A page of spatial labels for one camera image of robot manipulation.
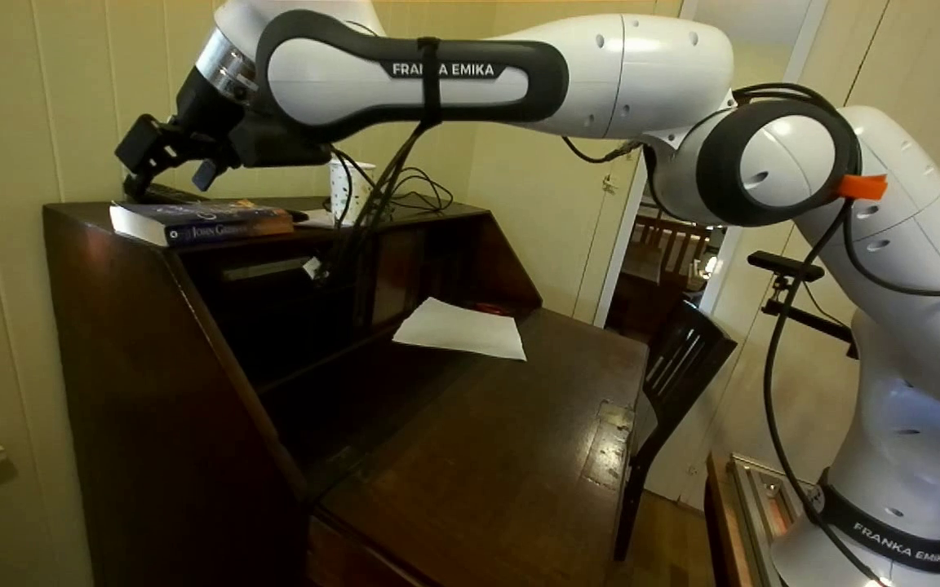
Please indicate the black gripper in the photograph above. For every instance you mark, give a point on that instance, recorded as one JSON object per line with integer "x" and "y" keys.
{"x": 209, "y": 115}

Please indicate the blue John Grisham paperback book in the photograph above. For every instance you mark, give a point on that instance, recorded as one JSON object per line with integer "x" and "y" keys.
{"x": 204, "y": 224}

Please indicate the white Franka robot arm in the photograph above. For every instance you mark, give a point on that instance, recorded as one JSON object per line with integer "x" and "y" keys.
{"x": 645, "y": 77}

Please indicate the dark wooden secretary desk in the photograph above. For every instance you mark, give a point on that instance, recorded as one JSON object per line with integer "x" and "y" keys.
{"x": 473, "y": 459}

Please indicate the black capped marker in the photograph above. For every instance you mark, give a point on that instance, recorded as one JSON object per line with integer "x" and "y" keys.
{"x": 294, "y": 212}

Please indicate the dotted paper cup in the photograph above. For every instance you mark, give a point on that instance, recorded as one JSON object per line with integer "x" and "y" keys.
{"x": 344, "y": 189}

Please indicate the white paper sheet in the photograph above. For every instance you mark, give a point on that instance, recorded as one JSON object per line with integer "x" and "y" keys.
{"x": 459, "y": 330}

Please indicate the dark wooden slatted chair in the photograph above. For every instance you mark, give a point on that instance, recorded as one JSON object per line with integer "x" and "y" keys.
{"x": 673, "y": 363}

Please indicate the light wooden robot table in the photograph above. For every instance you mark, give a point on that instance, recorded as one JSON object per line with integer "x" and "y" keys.
{"x": 720, "y": 523}

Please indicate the white door frame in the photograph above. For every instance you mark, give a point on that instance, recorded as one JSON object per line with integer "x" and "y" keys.
{"x": 623, "y": 218}

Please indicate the black camera on stand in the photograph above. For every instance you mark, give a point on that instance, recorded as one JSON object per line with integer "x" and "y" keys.
{"x": 785, "y": 268}

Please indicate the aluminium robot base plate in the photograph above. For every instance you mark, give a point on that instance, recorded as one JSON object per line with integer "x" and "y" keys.
{"x": 781, "y": 507}

